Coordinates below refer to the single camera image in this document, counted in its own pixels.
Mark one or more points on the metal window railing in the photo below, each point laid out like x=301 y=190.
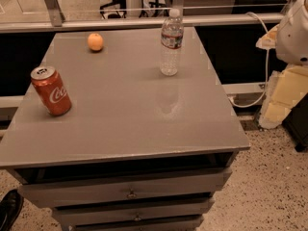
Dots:
x=87 y=15

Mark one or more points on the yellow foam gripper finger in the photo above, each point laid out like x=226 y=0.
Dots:
x=285 y=89

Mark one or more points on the black shoe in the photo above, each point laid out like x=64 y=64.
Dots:
x=10 y=208

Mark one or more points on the red cola can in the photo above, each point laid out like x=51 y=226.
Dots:
x=49 y=85

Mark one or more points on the middle grey drawer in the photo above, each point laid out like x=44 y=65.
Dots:
x=134 y=212

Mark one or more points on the grey drawer cabinet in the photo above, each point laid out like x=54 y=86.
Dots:
x=127 y=118

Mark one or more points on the clear plastic water bottle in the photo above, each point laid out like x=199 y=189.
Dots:
x=172 y=33

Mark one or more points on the top grey drawer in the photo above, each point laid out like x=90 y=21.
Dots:
x=132 y=187

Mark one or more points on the grey drawer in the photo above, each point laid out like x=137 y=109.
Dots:
x=132 y=187
x=184 y=223
x=134 y=212

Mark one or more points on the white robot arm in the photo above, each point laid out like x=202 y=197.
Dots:
x=296 y=20

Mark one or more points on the bottom grey drawer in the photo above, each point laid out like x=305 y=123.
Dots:
x=184 y=223

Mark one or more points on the orange fruit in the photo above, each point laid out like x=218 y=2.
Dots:
x=95 y=42

